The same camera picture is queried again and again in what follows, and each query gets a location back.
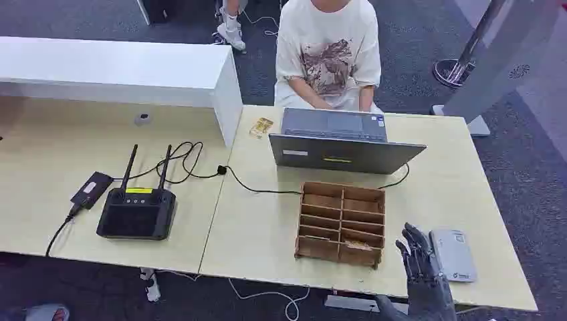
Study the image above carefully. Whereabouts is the white flat floor tray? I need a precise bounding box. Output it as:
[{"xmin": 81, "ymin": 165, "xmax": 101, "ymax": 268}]
[{"xmin": 324, "ymin": 294, "xmax": 411, "ymax": 316}]

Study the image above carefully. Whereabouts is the grey open laptop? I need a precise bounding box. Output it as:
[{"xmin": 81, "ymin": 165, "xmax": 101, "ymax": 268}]
[{"xmin": 269, "ymin": 107, "xmax": 427, "ymax": 176}]

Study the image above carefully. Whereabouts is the grey and red object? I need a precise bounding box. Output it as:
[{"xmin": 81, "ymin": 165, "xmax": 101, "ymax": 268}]
[{"xmin": 24, "ymin": 303, "xmax": 71, "ymax": 321}]

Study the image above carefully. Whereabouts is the white raised counter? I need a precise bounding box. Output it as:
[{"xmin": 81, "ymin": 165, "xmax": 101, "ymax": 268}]
[{"xmin": 0, "ymin": 36, "xmax": 244, "ymax": 150}]

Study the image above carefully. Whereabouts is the black laptop power cable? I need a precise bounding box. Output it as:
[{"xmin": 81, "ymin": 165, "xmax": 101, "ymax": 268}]
[{"xmin": 110, "ymin": 141, "xmax": 411, "ymax": 196}]

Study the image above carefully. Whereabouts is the black power adapter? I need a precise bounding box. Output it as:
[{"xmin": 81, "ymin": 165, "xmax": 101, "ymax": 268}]
[{"xmin": 70, "ymin": 171, "xmax": 115, "ymax": 211}]

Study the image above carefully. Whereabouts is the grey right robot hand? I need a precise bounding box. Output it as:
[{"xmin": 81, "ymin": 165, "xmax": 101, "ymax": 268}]
[{"xmin": 375, "ymin": 223, "xmax": 457, "ymax": 321}]

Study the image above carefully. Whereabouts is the white looped floor cable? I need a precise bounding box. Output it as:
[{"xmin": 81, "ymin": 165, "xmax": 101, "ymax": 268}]
[{"xmin": 227, "ymin": 278, "xmax": 312, "ymax": 321}]

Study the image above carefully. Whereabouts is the black adapter mains cable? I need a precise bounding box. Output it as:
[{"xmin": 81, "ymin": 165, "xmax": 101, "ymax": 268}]
[{"xmin": 44, "ymin": 203, "xmax": 85, "ymax": 258}]

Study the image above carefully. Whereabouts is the chrome stanchion post with base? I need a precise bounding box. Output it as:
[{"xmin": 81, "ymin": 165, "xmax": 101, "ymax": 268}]
[{"xmin": 432, "ymin": 0, "xmax": 506, "ymax": 89}]

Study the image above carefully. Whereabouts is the person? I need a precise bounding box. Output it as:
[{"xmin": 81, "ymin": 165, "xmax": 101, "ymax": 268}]
[
  {"xmin": 273, "ymin": 0, "xmax": 384, "ymax": 114},
  {"xmin": 211, "ymin": 0, "xmax": 249, "ymax": 54}
]

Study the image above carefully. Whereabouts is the wooden card box with compartments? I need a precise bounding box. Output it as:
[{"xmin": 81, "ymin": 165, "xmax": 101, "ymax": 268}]
[{"xmin": 294, "ymin": 181, "xmax": 386, "ymax": 270}]

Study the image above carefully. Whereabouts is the silver flat device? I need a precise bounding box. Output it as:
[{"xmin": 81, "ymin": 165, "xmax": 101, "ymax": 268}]
[{"xmin": 428, "ymin": 229, "xmax": 478, "ymax": 284}]

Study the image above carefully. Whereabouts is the white standing panel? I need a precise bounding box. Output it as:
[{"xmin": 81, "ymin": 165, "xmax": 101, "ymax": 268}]
[{"xmin": 431, "ymin": 0, "xmax": 567, "ymax": 138}]

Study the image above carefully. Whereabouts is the black router with two antennas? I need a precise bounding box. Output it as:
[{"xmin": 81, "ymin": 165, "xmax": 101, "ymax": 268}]
[{"xmin": 96, "ymin": 144, "xmax": 177, "ymax": 241}]

